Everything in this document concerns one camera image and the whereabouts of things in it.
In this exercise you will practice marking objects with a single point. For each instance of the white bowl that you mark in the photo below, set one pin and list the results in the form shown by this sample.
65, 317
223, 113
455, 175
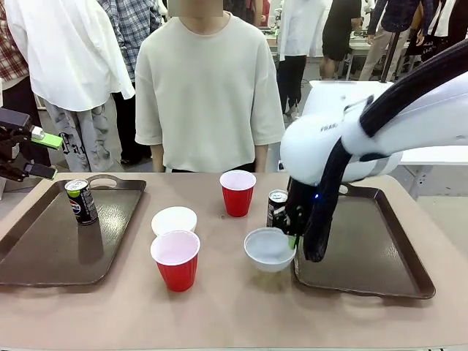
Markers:
173, 219
268, 252

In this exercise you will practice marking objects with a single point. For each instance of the black Pepsi can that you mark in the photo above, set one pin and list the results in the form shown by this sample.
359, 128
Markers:
83, 204
275, 210

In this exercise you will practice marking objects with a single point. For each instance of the bystander in white top, black trousers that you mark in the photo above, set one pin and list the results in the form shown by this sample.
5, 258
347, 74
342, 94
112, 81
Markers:
298, 40

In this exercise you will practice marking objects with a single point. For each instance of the bystander in beige trousers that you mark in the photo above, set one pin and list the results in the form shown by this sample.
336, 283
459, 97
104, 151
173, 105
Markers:
384, 44

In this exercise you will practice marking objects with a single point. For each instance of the bystander in blue plaid shirt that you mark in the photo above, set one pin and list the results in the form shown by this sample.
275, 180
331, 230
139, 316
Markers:
135, 29

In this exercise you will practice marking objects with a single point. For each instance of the dark brown plastic tray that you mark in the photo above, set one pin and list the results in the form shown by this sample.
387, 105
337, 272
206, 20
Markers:
369, 248
55, 241

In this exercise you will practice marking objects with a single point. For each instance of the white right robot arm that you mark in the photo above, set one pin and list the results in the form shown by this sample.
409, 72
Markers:
409, 120

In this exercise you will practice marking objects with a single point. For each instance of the bystander in red plaid shirt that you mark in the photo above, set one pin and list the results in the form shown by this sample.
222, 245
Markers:
12, 55

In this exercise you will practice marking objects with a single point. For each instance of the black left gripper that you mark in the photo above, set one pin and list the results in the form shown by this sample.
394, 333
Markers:
12, 126

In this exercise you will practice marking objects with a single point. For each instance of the black pole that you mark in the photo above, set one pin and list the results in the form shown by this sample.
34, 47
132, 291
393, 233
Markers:
390, 55

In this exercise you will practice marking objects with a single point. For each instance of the bystander in black shirt and shorts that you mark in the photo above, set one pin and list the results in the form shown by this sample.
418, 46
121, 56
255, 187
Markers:
340, 33

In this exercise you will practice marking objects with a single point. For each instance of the bystander in white shirt, grey trousers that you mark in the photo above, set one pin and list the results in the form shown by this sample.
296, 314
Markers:
69, 55

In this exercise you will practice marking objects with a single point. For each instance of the person in beige t-shirt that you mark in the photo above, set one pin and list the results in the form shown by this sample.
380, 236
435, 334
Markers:
208, 95

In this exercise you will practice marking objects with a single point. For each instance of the person's left forearm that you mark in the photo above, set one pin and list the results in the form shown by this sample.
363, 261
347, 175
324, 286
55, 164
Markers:
260, 159

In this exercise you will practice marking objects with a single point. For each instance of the bystander with black tote bag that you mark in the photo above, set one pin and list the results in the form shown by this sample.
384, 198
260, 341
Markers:
444, 25

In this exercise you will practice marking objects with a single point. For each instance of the person's right forearm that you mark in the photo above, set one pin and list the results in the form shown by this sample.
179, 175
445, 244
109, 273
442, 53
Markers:
157, 159

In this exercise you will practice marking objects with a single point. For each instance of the red plastic cup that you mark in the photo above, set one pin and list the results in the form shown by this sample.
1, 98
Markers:
237, 199
177, 267

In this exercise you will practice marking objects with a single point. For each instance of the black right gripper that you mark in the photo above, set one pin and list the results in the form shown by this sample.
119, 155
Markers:
300, 199

